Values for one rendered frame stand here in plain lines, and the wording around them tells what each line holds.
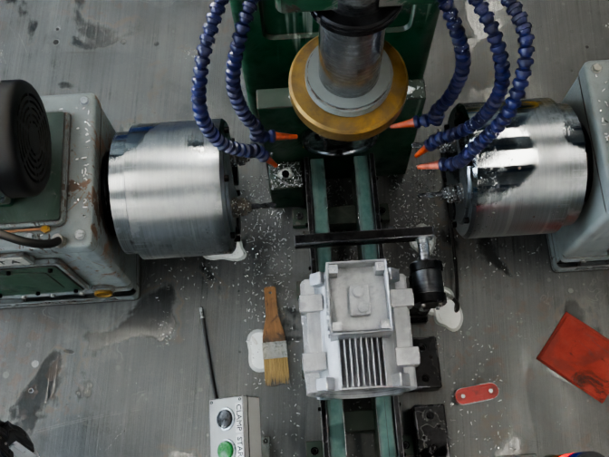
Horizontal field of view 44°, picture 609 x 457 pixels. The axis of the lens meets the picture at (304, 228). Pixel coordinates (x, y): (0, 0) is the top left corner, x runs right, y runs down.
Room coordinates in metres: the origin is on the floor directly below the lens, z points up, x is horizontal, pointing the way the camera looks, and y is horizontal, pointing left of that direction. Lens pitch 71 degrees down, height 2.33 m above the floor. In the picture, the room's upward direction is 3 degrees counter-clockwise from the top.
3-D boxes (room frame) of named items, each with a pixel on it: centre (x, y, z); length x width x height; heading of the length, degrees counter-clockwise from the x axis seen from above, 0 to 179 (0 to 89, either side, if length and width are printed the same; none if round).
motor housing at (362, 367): (0.24, -0.08, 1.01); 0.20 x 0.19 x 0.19; 0
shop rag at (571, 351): (0.21, -0.55, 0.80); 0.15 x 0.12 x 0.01; 51
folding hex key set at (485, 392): (0.15, -0.32, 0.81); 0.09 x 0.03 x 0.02; 98
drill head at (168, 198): (0.53, 0.28, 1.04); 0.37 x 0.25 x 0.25; 90
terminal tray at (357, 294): (0.28, -0.08, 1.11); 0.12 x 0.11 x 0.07; 0
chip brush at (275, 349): (0.29, 0.08, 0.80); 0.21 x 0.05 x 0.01; 2
